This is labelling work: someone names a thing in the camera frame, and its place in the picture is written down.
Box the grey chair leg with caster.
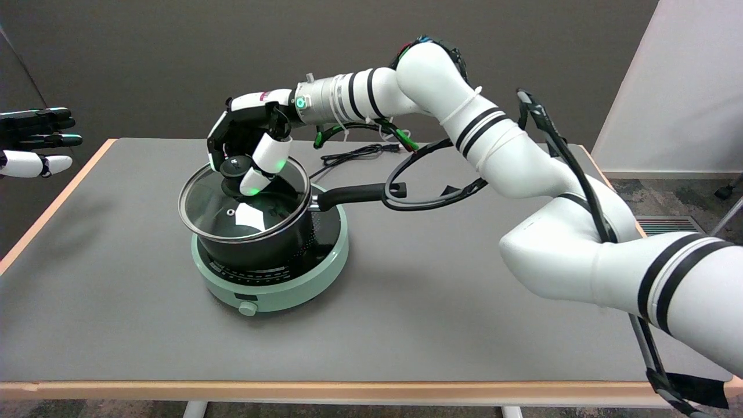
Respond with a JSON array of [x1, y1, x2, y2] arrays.
[[709, 197, 743, 236]]

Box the glass pot lid black knob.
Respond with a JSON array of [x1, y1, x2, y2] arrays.
[[178, 156, 312, 243]]

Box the green black robot wire bundle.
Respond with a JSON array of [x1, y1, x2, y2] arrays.
[[313, 36, 468, 153]]

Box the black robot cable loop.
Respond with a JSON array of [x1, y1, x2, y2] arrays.
[[381, 88, 732, 418]]

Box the floor vent grille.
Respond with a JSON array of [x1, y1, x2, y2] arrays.
[[636, 215, 706, 236]]

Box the black chair caster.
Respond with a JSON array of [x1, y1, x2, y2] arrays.
[[715, 177, 743, 201]]

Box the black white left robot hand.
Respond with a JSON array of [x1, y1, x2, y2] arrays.
[[0, 107, 83, 179]]

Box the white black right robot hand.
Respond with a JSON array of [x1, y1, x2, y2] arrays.
[[207, 88, 302, 197]]

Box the black soup pot with handle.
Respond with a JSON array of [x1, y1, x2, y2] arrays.
[[186, 174, 407, 271]]

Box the black power cord with plug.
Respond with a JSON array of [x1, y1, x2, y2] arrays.
[[308, 143, 405, 181]]

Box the mint green induction cooker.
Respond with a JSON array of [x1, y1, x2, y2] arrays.
[[191, 185, 349, 317]]

